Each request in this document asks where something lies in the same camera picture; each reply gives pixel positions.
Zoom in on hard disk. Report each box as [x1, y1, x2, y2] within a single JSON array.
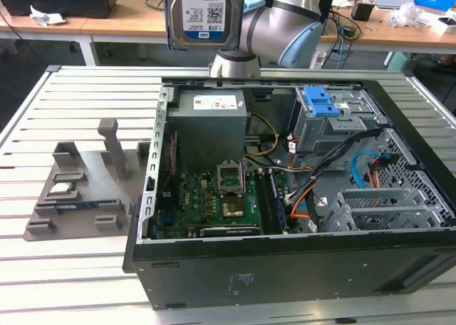
[[164, 0, 247, 51]]

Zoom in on grey metal disk bay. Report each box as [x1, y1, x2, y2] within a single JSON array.
[[318, 187, 450, 234]]

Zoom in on metal socket cover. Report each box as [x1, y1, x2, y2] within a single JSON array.
[[217, 160, 244, 195]]

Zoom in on thin metal locking lever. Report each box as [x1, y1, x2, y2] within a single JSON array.
[[239, 160, 248, 197]]

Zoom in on grey power supply unit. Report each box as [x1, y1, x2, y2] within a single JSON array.
[[167, 89, 247, 172]]

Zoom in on CPU socket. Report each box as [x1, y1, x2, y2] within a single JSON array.
[[221, 200, 247, 220]]

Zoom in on green motherboard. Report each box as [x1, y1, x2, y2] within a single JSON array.
[[149, 170, 304, 239]]

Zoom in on black case fan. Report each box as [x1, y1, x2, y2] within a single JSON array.
[[156, 131, 180, 212]]

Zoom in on RAM stick with label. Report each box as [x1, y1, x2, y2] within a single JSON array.
[[269, 170, 289, 229]]

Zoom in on black graphics card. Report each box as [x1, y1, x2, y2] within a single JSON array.
[[199, 226, 264, 239]]

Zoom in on grey drive cage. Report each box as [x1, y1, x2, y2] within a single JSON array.
[[290, 86, 388, 154]]

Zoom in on blue drive cage latch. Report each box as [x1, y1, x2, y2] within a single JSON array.
[[304, 86, 339, 118]]

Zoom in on white power strip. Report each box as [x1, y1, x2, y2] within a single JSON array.
[[309, 51, 329, 70]]

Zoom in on black PC case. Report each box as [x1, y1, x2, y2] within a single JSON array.
[[123, 76, 456, 311]]

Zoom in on grey parts rack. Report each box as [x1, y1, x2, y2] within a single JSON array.
[[23, 118, 154, 242]]

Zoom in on blue RAM stick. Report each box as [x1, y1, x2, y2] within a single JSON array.
[[37, 202, 118, 212]]

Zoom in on silver CPU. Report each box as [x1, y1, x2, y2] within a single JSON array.
[[48, 182, 76, 197]]

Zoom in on wooden desk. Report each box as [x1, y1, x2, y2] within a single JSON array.
[[0, 0, 282, 68], [316, 0, 456, 69]]

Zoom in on pale green bin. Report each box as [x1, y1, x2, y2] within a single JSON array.
[[385, 50, 418, 72]]

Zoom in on silver laptop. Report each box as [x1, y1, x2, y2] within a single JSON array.
[[373, 0, 415, 11]]

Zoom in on crumpled white paper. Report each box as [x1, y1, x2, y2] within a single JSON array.
[[29, 4, 68, 27]]

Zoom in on clear plastic bag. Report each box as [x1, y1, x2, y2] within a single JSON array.
[[387, 1, 435, 29]]

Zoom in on small white box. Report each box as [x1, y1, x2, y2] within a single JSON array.
[[430, 15, 456, 36]]

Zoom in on yellow power wires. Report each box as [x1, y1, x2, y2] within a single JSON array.
[[244, 113, 281, 159]]

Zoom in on red black twisted wire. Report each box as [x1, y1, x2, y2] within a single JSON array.
[[162, 132, 178, 195]]

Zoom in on red orange wire bundle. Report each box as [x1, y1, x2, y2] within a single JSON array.
[[289, 153, 315, 173]]

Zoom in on black wire bundle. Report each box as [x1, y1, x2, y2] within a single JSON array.
[[284, 128, 384, 205]]

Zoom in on blue data wire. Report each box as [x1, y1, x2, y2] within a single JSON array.
[[351, 150, 384, 190]]

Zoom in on multicoloured power wire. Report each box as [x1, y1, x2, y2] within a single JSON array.
[[368, 153, 399, 190]]

